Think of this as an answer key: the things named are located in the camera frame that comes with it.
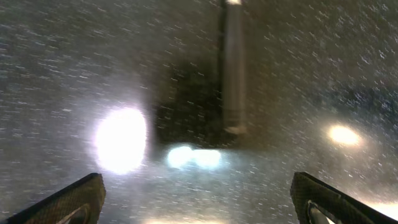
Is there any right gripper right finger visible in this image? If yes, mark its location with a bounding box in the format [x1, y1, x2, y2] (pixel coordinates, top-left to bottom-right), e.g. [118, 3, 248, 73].
[290, 171, 398, 224]

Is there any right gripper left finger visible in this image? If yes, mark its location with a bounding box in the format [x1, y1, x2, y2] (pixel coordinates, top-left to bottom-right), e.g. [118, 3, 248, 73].
[0, 172, 107, 224]

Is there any wrench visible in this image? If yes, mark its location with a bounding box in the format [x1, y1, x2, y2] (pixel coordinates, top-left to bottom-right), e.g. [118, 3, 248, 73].
[221, 0, 249, 135]

